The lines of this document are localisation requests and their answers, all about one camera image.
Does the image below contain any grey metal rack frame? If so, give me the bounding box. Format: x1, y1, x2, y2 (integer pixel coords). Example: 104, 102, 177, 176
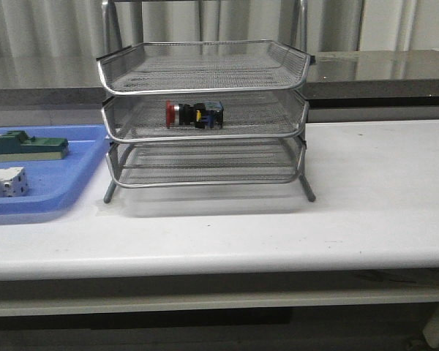
101, 0, 318, 204

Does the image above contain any silver mesh top tray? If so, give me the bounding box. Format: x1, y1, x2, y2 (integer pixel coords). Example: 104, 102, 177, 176
97, 40, 311, 96

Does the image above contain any green electrical switch block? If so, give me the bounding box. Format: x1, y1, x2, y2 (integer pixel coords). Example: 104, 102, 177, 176
0, 130, 69, 162

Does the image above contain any silver mesh tray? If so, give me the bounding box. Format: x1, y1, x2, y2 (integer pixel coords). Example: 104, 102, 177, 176
106, 138, 305, 188
102, 90, 309, 143
97, 40, 311, 96

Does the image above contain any white circuit breaker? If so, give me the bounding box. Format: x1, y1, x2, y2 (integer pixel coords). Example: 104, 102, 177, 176
0, 167, 29, 197

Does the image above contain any dark rear counter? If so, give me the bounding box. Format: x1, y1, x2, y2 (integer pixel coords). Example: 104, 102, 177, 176
0, 50, 439, 107

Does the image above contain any red emergency stop button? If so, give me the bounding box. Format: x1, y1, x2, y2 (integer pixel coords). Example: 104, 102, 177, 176
165, 100, 224, 129

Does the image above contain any blue plastic tray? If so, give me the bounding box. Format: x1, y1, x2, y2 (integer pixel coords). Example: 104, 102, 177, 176
0, 124, 109, 222

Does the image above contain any silver mesh bottom tray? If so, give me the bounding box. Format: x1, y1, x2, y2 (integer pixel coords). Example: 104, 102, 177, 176
106, 138, 305, 188

